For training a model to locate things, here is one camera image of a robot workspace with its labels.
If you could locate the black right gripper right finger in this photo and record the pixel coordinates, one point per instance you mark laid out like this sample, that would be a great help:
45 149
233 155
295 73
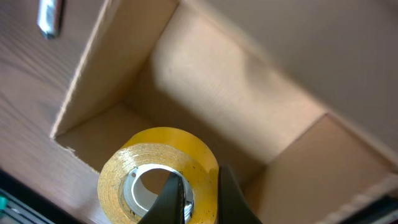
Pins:
232 206

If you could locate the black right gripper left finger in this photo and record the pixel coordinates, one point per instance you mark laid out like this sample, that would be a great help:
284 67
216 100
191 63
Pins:
169 206

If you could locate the yellow tape roll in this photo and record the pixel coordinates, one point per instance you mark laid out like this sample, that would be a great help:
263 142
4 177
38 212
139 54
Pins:
130 181

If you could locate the cardboard box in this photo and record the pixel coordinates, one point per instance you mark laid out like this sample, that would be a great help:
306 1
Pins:
299 98

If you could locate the red black stapler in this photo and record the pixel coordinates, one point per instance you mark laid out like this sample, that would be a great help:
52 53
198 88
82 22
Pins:
49 18

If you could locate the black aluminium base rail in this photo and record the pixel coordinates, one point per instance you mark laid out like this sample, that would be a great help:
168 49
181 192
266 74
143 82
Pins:
20 204

